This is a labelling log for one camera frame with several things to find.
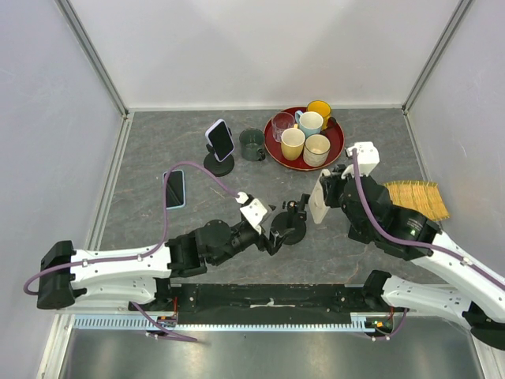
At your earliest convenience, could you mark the red round tray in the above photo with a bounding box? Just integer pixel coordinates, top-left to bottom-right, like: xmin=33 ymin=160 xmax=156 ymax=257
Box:
xmin=264 ymin=118 xmax=345 ymax=171

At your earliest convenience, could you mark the dark green mug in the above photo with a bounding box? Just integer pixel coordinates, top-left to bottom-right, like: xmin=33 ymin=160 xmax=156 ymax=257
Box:
xmin=239 ymin=128 xmax=266 ymax=162

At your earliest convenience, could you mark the light blue mug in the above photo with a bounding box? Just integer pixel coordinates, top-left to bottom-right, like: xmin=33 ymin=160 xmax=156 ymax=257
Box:
xmin=294 ymin=111 xmax=324 ymax=138

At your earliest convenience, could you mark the purple case phone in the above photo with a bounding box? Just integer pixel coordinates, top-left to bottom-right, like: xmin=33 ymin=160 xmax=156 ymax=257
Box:
xmin=205 ymin=119 xmax=234 ymax=162

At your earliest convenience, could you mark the beige ceramic cup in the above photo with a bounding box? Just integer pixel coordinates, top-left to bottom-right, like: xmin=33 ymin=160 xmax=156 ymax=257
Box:
xmin=303 ymin=134 xmax=331 ymax=167

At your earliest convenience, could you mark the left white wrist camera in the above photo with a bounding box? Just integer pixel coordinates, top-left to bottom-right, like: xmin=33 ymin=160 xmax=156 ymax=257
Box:
xmin=236 ymin=192 xmax=271 ymax=235

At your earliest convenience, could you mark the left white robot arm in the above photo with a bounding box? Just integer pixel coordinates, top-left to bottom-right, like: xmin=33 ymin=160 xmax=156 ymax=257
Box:
xmin=36 ymin=201 xmax=294 ymax=310

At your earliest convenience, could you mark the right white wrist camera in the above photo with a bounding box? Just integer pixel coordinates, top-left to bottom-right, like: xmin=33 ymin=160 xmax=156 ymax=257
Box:
xmin=346 ymin=141 xmax=380 ymax=176

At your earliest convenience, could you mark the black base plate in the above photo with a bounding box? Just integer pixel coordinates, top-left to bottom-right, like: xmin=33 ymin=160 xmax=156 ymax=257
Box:
xmin=141 ymin=283 xmax=391 ymax=324

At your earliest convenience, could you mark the cream case phone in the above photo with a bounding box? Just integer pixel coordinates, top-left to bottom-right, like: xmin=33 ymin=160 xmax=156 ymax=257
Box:
xmin=309 ymin=169 xmax=331 ymax=224

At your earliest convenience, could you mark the clear glass cup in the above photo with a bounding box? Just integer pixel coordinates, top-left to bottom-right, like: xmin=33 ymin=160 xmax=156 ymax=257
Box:
xmin=271 ymin=111 xmax=295 ymax=142

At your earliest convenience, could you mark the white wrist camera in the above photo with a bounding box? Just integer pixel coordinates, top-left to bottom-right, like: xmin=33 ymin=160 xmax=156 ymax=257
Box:
xmin=346 ymin=141 xmax=380 ymax=176
xmin=236 ymin=192 xmax=271 ymax=235

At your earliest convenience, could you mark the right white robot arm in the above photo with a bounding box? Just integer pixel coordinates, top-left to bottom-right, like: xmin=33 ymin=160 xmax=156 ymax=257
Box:
xmin=311 ymin=166 xmax=504 ymax=350

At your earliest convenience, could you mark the orange yellow mug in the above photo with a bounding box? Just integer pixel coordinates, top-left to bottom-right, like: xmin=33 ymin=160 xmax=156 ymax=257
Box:
xmin=306 ymin=100 xmax=332 ymax=130

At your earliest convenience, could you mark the slotted cable duct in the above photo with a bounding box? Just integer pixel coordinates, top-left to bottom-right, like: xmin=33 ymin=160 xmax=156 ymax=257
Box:
xmin=73 ymin=314 xmax=393 ymax=332

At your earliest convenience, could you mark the pale yellow cup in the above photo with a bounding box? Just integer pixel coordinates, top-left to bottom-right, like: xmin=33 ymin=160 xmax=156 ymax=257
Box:
xmin=281 ymin=124 xmax=305 ymax=161

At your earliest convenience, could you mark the woven bamboo mat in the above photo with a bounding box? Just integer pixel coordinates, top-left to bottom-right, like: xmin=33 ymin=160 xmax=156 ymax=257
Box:
xmin=383 ymin=180 xmax=450 ymax=222

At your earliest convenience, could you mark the black phone stand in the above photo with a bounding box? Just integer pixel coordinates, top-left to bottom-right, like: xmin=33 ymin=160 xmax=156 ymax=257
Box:
xmin=271 ymin=193 xmax=309 ymax=245
xmin=204 ymin=144 xmax=234 ymax=178

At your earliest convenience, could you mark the blue case phone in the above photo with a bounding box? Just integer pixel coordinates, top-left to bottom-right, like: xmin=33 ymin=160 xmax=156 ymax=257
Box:
xmin=166 ymin=170 xmax=186 ymax=209

